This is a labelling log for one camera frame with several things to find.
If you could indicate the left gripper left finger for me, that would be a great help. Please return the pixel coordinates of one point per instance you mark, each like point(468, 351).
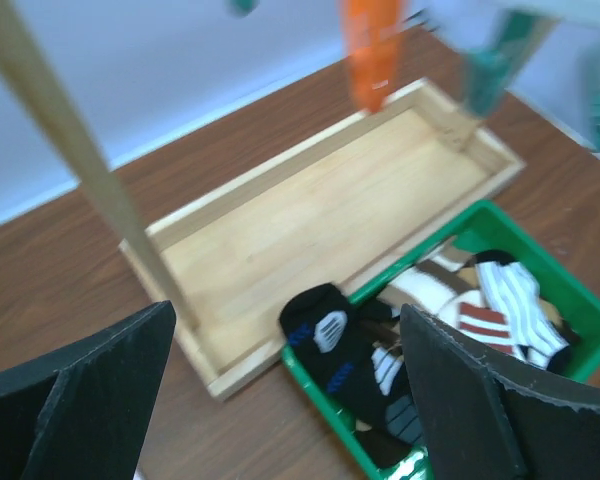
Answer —
point(82, 411)

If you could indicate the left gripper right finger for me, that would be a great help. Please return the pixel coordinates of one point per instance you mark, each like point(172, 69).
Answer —
point(486, 415)

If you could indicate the green plastic bin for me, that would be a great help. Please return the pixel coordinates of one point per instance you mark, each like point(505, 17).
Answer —
point(434, 272)

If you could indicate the wooden hanger rack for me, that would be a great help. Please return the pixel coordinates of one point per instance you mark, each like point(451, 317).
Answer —
point(340, 206)

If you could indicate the white round clip hanger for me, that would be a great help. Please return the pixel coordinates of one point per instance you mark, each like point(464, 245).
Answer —
point(546, 52)

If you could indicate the white black striped sock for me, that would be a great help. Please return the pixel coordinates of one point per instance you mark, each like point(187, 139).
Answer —
point(511, 289)

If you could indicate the black blue sports sock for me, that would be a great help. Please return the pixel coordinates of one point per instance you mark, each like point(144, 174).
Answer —
point(351, 354)

